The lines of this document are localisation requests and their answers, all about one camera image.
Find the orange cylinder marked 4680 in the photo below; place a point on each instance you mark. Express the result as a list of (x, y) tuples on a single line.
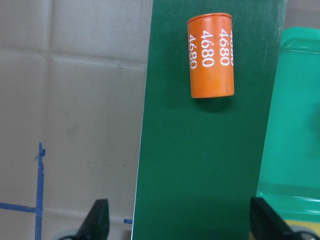
[(211, 55)]

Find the green plastic tray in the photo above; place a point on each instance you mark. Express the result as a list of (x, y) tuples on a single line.
[(289, 178)]

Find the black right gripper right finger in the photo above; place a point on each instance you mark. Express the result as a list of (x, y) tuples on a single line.
[(265, 223)]

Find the green conveyor belt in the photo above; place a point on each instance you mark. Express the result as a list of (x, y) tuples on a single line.
[(200, 159)]

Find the yellow plastic tray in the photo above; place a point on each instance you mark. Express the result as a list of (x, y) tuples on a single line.
[(297, 225)]

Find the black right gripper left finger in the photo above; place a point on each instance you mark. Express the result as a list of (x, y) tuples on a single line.
[(96, 225)]

